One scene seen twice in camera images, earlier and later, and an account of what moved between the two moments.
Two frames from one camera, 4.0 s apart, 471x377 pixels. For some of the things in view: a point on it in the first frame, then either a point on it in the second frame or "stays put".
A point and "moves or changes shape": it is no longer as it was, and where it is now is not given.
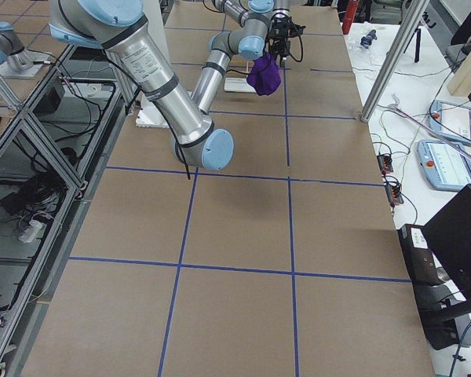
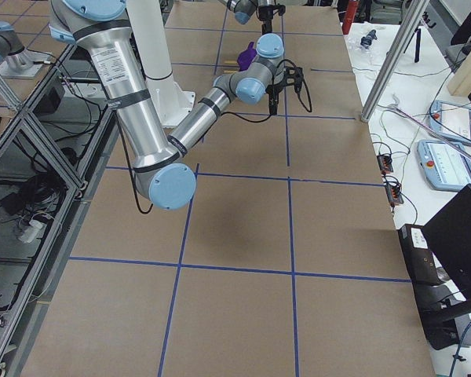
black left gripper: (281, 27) to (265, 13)
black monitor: (457, 236) stays put
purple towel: (264, 75) moves or changes shape
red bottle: (352, 9) stays put
